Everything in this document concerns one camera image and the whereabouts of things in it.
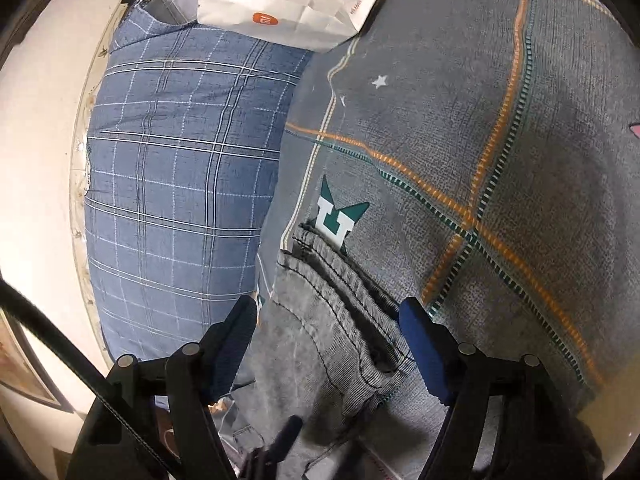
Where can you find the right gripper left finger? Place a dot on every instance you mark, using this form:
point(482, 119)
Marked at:
point(154, 422)

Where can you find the grey denim pants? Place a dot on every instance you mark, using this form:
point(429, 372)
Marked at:
point(328, 349)

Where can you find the grey patterned bed sheet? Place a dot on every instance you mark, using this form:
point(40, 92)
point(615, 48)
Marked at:
point(482, 156)

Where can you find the framed wall picture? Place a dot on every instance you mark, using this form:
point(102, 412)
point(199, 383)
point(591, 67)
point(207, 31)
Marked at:
point(22, 372)

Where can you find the white paper shopping bag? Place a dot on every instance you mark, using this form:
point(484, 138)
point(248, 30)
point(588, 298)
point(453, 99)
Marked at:
point(313, 25)

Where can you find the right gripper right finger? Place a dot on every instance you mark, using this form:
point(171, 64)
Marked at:
point(505, 419)

